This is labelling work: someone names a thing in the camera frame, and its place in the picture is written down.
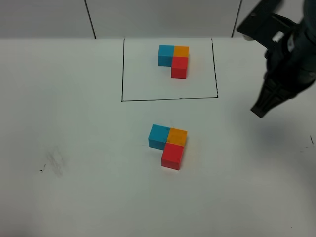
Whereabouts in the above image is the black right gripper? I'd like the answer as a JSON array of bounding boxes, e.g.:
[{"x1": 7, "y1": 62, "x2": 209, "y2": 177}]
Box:
[{"x1": 251, "y1": 22, "x2": 316, "y2": 118}]

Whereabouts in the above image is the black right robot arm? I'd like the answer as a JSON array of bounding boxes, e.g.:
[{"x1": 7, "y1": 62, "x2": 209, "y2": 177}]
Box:
[{"x1": 237, "y1": 0, "x2": 316, "y2": 118}]

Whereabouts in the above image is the red template cube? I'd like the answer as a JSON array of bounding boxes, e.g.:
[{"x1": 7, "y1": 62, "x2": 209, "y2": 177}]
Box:
[{"x1": 171, "y1": 57, "x2": 188, "y2": 79}]

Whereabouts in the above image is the orange template cube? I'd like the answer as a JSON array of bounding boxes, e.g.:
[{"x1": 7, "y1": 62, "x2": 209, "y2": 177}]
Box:
[{"x1": 173, "y1": 46, "x2": 189, "y2": 58}]

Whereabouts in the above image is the blue template cube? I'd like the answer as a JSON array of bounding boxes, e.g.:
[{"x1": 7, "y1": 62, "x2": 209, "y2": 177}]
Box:
[{"x1": 158, "y1": 45, "x2": 174, "y2": 67}]

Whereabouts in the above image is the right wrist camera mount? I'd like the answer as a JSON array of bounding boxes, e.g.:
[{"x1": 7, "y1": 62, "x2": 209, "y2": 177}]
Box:
[{"x1": 237, "y1": 0, "x2": 297, "y2": 50}]

